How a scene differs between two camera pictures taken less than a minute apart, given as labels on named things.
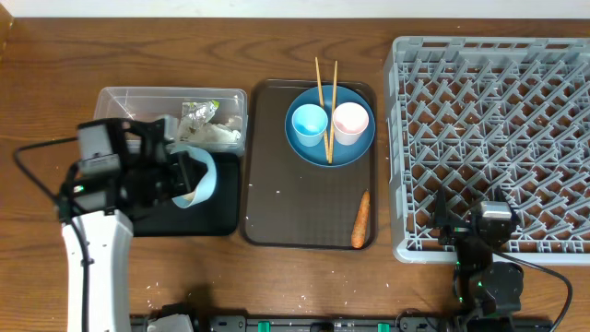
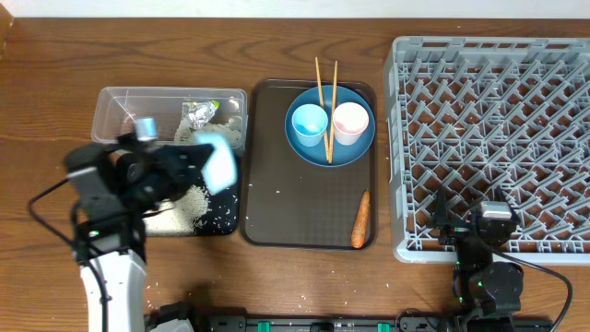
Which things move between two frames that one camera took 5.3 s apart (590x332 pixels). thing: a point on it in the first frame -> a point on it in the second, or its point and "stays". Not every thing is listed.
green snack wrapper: (197, 113) stays
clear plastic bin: (215, 119) stays
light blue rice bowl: (206, 187) -> (219, 170)
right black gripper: (455, 229) stays
